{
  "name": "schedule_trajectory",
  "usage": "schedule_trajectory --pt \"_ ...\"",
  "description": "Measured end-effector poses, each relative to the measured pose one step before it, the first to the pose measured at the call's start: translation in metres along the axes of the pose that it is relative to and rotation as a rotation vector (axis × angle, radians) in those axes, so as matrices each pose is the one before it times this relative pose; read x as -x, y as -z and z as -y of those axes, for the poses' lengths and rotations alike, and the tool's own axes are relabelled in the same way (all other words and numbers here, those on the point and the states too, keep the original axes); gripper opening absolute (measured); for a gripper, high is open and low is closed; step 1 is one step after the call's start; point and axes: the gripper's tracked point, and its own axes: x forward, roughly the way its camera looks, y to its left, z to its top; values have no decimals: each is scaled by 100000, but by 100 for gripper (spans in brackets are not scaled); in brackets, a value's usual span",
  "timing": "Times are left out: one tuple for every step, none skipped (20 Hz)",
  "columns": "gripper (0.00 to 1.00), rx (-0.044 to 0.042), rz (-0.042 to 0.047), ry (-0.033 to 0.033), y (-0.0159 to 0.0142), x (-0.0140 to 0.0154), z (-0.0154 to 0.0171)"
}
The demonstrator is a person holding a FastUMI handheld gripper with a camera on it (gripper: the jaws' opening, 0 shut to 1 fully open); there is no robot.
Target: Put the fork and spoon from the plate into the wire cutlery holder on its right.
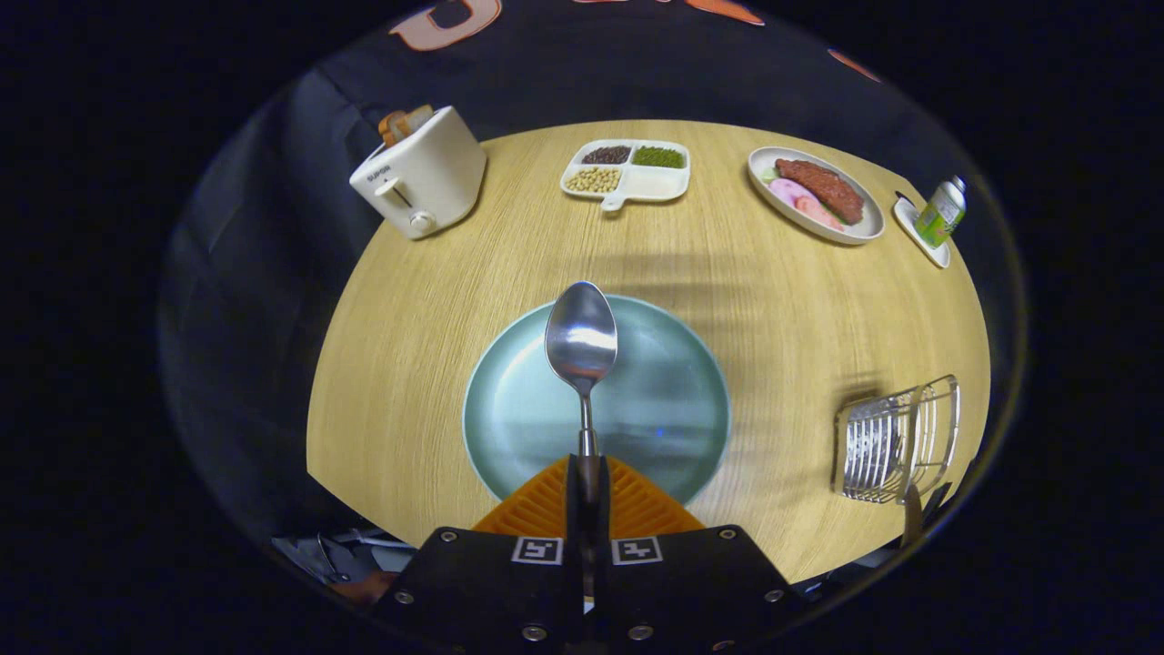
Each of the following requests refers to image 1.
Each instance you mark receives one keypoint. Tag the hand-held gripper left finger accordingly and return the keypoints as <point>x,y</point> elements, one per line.
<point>482,591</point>

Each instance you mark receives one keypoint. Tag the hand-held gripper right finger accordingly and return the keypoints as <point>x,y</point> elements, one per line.
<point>691,591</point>

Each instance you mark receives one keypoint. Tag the metal fork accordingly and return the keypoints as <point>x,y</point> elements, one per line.
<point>911,518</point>

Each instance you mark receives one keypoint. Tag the metal spoon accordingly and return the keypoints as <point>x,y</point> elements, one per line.
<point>582,337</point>

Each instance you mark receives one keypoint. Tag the teal round plate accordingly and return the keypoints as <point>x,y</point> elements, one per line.
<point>664,400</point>

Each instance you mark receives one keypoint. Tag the salmon pink ham slice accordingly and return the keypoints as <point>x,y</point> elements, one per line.
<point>818,214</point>

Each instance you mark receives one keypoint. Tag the beige round plate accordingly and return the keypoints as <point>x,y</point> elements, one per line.
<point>868,223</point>

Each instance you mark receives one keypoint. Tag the white divided tray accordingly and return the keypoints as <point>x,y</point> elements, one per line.
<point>650,184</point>

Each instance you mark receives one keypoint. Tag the pale pink ham slice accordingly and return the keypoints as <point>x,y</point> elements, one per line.
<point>787,191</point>

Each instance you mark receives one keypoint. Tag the cream white toaster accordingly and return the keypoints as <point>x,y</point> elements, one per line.
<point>432,177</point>

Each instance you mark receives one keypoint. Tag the pile of yellow soybeans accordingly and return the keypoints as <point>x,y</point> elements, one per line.
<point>593,179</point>

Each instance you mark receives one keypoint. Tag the brown grilled steak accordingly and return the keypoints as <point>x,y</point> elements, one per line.
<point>823,186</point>

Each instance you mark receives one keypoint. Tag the small white coaster tray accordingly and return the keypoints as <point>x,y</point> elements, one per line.
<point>909,223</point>

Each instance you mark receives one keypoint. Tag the pile of green beans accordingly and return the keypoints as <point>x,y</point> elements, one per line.
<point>658,156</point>

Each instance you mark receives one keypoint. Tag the pile of dark beans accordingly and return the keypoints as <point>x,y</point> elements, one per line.
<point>607,155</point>

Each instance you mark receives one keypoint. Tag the silver green label bottle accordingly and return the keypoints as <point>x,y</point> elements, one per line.
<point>938,216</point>

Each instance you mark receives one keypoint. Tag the toasted bread slice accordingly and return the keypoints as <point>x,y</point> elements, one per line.
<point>400,125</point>

